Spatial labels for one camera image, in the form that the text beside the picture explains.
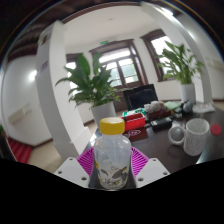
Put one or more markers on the green book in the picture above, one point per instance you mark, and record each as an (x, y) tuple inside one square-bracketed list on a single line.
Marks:
[(173, 105)]

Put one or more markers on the red plastic box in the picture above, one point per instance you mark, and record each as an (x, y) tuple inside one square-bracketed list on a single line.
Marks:
[(134, 122)]

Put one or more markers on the potted leafy plant, white pot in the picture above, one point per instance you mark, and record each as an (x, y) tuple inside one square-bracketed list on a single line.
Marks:
[(182, 65), (95, 88)]

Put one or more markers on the black office chair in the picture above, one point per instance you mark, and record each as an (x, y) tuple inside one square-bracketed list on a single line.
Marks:
[(140, 96)]

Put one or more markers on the grey metal ball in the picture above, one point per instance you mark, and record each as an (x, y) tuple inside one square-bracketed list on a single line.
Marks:
[(187, 107)]

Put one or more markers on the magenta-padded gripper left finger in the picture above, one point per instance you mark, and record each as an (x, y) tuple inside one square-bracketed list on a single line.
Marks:
[(71, 170)]

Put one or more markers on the green exit sign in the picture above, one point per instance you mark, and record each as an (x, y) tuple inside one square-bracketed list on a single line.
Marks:
[(104, 42)]

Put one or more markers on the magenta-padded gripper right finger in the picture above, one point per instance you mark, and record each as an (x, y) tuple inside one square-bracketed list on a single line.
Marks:
[(151, 170)]

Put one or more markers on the wooden tea tray with cups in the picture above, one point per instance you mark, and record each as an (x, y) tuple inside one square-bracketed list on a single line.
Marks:
[(156, 110)]

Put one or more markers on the round wall lamp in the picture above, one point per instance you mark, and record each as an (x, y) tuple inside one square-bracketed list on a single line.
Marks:
[(32, 75)]

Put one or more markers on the white speckled mug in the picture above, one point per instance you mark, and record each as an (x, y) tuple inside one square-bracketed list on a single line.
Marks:
[(195, 136)]

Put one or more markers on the white wall heater unit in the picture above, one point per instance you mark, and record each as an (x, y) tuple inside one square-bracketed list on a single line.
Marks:
[(20, 115)]

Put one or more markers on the dark-framed window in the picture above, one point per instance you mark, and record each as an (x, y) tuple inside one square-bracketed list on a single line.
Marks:
[(158, 45), (71, 65)]

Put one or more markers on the black power adapter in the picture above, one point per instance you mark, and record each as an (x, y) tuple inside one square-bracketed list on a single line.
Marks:
[(161, 123)]

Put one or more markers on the red-carpeted staircase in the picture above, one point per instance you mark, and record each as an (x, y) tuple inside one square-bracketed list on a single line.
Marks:
[(20, 150)]

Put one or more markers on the clear yellow-capped drink bottle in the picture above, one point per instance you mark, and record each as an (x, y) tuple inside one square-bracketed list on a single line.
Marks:
[(112, 156)]

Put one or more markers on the green packet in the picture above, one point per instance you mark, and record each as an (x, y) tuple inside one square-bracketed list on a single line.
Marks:
[(133, 111)]

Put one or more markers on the dark wooden double door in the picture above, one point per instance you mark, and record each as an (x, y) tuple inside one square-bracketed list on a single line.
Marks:
[(125, 66)]

